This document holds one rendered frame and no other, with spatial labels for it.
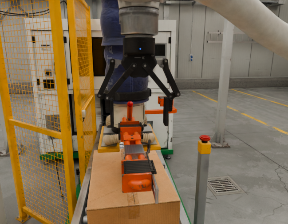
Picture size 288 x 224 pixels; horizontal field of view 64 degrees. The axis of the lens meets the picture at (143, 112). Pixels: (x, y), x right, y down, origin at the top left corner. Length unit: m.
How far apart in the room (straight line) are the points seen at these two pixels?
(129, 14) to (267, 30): 0.28
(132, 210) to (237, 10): 0.86
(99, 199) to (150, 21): 0.80
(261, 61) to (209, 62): 2.47
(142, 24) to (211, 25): 10.07
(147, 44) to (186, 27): 9.65
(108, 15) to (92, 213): 0.83
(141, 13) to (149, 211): 0.81
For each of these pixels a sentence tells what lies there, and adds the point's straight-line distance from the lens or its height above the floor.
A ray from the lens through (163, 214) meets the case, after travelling 1.11.
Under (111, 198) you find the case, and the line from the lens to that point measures 1.10.
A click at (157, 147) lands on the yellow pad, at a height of 1.14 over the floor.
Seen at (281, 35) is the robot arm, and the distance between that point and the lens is 0.58.
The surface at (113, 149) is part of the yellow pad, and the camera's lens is 1.08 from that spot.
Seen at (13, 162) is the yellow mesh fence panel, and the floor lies 0.61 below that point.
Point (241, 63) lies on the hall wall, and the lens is 11.26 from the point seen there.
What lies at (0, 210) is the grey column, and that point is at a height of 0.45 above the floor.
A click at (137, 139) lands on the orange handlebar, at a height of 1.27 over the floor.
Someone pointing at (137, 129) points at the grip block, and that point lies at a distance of 0.92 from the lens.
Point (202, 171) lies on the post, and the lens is 1.63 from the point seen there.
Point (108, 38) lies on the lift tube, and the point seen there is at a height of 1.63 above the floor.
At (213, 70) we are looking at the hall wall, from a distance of 10.66.
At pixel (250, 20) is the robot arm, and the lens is 0.49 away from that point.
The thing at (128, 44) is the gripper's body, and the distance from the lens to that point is 0.54.
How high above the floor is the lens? 1.57
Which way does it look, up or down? 15 degrees down
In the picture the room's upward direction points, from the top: straight up
